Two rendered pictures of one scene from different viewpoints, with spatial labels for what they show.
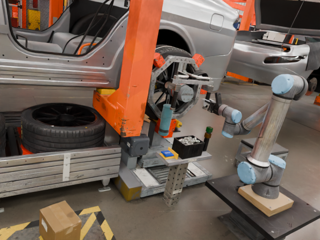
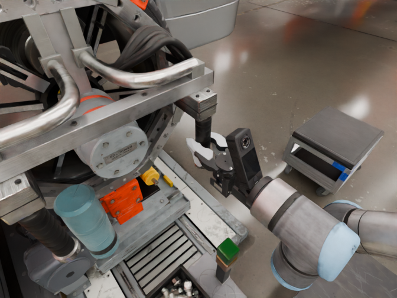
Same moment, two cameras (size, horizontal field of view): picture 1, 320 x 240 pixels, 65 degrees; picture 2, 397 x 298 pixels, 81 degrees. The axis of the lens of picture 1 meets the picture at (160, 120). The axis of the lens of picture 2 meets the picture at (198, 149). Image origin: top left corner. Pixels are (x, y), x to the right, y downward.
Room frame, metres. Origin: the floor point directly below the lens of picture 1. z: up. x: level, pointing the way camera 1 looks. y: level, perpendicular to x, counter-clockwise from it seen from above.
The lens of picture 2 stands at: (1.66, -0.31, 1.20)
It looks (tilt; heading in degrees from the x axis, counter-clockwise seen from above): 45 degrees down; 355
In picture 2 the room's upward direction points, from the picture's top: straight up
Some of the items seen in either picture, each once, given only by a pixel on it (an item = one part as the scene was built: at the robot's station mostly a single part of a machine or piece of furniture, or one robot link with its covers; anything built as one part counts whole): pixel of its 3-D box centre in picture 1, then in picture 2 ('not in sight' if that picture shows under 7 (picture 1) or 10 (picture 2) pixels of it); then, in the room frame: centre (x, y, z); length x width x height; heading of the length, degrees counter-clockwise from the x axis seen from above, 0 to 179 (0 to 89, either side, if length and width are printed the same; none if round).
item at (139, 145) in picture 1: (129, 144); (58, 237); (2.13, 0.23, 0.26); 0.42 x 0.18 x 0.35; 36
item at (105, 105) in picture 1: (113, 97); not in sight; (2.06, 0.43, 0.69); 0.52 x 0.17 x 0.35; 36
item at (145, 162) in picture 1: (155, 152); (130, 209); (2.31, -0.02, 0.13); 0.50 x 0.36 x 0.10; 126
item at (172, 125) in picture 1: (165, 125); (117, 191); (2.18, -0.05, 0.48); 0.16 x 0.12 x 0.17; 36
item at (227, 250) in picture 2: (209, 129); (227, 250); (1.87, -0.40, 0.64); 0.04 x 0.04 x 0.04; 36
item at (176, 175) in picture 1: (175, 180); not in sight; (1.73, -0.21, 0.21); 0.10 x 0.10 x 0.42; 36
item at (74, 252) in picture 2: (174, 99); (49, 232); (1.85, -0.08, 0.83); 0.04 x 0.04 x 0.16
